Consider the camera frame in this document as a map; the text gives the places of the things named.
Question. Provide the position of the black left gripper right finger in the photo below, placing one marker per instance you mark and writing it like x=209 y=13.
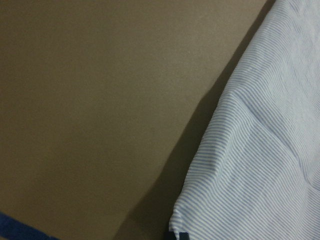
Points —
x=184 y=236

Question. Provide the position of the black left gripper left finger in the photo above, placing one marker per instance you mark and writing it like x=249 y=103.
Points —
x=169 y=235

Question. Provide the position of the light blue striped shirt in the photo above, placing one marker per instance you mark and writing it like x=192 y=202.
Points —
x=256 y=173

